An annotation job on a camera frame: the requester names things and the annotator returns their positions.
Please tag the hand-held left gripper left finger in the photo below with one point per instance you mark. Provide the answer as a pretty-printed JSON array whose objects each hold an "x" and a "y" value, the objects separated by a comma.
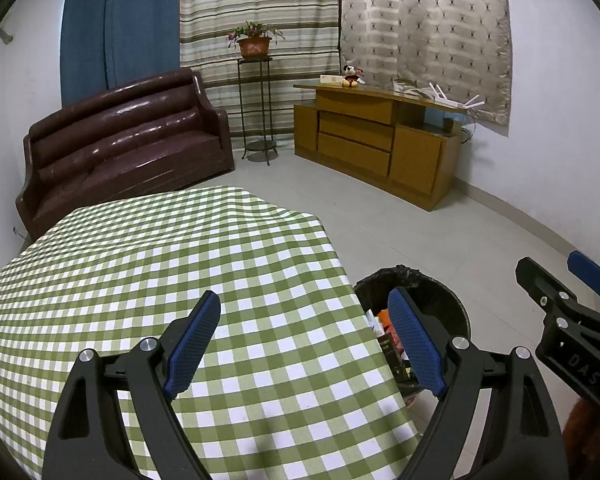
[{"x": 192, "y": 345}]

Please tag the blue curtain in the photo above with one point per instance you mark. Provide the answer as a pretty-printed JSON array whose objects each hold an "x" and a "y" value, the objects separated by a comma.
[{"x": 130, "y": 20}]

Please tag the person's right forearm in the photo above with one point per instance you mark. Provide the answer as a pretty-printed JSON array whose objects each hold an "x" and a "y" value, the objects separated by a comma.
[{"x": 592, "y": 440}]

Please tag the black metal plant stand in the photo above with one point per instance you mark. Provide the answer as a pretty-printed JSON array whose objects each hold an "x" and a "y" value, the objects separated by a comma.
[{"x": 260, "y": 149}]

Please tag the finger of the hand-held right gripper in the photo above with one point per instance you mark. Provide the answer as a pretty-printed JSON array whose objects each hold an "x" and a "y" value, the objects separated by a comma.
[
  {"x": 542, "y": 285},
  {"x": 590, "y": 272}
]

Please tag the black cardboard box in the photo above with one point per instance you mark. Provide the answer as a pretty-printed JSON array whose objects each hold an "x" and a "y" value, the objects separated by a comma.
[{"x": 392, "y": 360}]

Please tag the striped curtain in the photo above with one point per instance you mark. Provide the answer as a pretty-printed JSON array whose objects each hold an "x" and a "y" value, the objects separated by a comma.
[{"x": 290, "y": 10}]

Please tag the beige patterned curtain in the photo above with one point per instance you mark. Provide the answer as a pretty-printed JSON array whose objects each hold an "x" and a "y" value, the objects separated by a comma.
[{"x": 420, "y": 20}]

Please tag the small white box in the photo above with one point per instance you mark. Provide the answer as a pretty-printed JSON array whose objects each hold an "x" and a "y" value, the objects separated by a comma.
[{"x": 330, "y": 80}]

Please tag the wooden cabinet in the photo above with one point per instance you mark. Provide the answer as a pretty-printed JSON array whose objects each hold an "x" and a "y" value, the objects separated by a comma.
[{"x": 355, "y": 140}]

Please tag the green checkered tablecloth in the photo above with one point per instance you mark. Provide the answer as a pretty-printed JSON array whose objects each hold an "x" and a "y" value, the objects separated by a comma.
[{"x": 180, "y": 240}]

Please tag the black lined trash bin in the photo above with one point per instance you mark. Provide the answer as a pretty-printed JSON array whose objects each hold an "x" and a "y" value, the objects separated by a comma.
[{"x": 440, "y": 305}]

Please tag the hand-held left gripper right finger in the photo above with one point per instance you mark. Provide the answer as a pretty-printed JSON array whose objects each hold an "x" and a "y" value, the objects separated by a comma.
[{"x": 415, "y": 340}]

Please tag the potted plant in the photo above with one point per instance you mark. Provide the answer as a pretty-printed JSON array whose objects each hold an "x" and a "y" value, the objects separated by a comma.
[{"x": 254, "y": 46}]

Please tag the mouse plush toy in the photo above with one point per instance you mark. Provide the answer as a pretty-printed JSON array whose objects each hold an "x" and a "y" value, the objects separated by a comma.
[{"x": 351, "y": 77}]

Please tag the brown leather sofa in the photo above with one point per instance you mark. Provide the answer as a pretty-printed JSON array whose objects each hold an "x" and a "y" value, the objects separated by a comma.
[{"x": 120, "y": 130}]

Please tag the white router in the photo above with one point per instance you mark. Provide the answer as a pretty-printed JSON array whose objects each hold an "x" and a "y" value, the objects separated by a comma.
[{"x": 452, "y": 104}]

